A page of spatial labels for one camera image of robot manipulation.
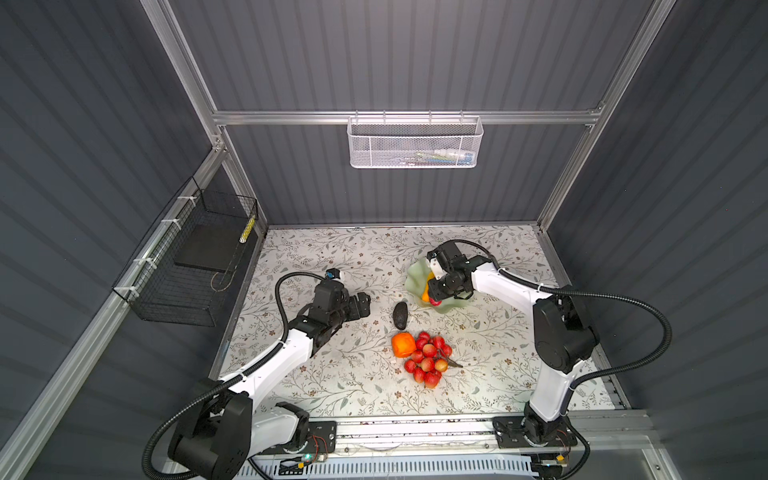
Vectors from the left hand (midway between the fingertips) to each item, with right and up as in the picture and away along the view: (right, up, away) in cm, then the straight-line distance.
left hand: (359, 299), depth 86 cm
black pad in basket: (-37, +15, -9) cm, 41 cm away
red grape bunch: (+20, -15, -6) cm, 26 cm away
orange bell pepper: (+13, -12, -2) cm, 18 cm away
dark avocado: (+12, -6, +6) cm, 15 cm away
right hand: (+25, +1, +8) cm, 26 cm away
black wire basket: (-42, +9, -15) cm, 45 cm away
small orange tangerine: (+20, 0, +7) cm, 22 cm away
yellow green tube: (-31, +21, -4) cm, 37 cm away
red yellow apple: (+23, -2, +6) cm, 24 cm away
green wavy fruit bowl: (+18, +5, +13) cm, 23 cm away
